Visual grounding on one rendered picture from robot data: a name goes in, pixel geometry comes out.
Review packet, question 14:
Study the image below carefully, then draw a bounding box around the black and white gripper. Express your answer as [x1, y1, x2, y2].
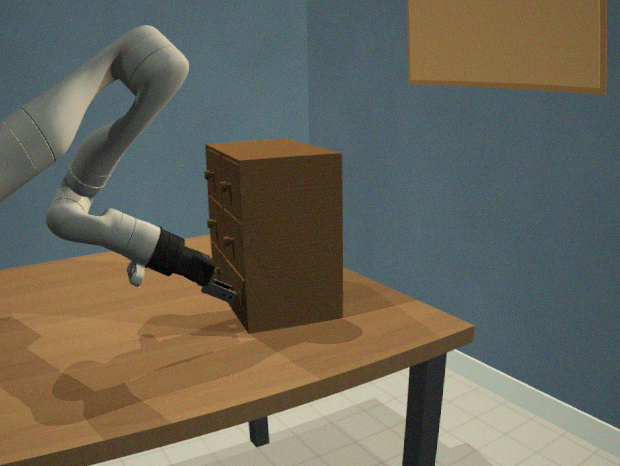
[121, 219, 237, 304]

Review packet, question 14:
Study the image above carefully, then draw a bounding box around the dark brown drawer front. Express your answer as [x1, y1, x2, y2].
[226, 259, 248, 329]
[223, 209, 244, 276]
[220, 156, 241, 219]
[207, 195, 225, 253]
[204, 149, 222, 203]
[211, 241, 227, 284]

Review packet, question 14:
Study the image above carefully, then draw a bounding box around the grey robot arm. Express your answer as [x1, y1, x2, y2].
[0, 25, 189, 254]

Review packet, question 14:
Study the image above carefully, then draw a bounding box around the brown wooden chest of drawers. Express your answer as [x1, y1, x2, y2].
[205, 138, 343, 334]

